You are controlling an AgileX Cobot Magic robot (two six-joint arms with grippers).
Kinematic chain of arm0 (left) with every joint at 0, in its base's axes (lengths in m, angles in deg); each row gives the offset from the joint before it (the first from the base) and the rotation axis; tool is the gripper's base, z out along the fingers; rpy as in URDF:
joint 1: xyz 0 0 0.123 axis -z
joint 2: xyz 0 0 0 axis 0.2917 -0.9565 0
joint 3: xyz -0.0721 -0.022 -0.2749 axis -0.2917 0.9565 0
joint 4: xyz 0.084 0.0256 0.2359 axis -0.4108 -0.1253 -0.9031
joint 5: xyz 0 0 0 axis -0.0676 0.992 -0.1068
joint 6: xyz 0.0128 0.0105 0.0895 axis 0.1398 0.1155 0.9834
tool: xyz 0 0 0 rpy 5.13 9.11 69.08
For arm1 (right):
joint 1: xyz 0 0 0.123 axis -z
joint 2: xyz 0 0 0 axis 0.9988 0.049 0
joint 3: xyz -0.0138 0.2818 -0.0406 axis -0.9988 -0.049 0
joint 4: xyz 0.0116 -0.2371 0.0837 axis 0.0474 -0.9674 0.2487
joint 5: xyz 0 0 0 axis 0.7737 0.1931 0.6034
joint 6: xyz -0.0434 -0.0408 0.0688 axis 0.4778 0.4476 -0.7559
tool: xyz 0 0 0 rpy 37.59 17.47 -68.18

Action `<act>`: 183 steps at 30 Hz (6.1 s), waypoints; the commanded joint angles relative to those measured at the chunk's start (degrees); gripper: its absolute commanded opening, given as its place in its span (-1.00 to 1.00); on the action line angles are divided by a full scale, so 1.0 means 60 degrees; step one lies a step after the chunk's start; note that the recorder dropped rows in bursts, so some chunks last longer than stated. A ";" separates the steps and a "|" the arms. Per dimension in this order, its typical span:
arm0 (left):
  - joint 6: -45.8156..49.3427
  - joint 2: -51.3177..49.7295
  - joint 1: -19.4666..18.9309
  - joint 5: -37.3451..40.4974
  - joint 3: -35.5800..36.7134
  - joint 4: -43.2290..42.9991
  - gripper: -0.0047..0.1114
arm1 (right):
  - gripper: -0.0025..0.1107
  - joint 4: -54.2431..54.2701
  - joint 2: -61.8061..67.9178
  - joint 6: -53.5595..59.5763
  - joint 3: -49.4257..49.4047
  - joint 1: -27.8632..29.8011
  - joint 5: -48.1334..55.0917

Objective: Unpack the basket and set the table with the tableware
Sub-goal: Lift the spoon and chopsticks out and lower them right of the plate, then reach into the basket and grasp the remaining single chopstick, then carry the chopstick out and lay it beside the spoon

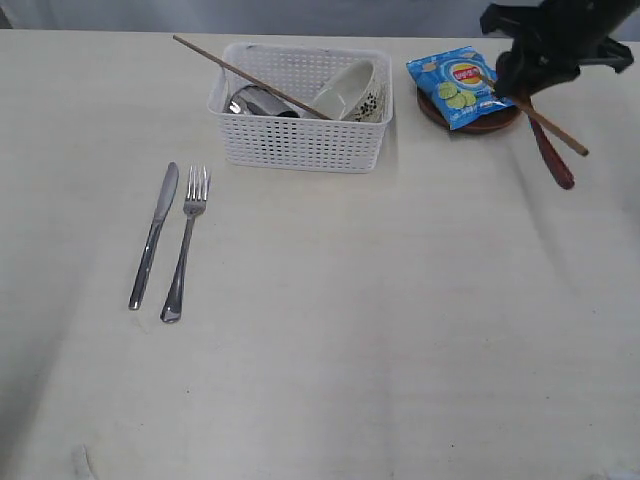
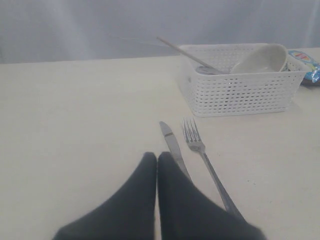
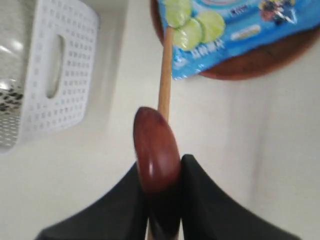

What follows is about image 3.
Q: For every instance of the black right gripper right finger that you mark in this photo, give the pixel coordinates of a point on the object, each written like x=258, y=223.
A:
x=209, y=213

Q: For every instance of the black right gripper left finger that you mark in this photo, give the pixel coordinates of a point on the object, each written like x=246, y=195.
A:
x=121, y=214

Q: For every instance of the dark red wooden spoon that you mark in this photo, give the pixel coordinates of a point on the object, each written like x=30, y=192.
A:
x=158, y=158

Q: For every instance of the wooden chopstick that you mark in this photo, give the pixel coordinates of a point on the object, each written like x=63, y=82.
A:
x=164, y=93

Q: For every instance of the brown round wooden plate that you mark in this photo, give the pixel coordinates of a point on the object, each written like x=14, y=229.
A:
x=250, y=67

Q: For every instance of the blue chips bag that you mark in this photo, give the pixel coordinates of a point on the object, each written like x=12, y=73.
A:
x=225, y=35

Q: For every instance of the white perforated plastic basket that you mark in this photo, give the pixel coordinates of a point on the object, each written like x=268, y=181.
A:
x=60, y=61

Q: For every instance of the white patterned ceramic bowl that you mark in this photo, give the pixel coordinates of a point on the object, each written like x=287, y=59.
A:
x=14, y=49

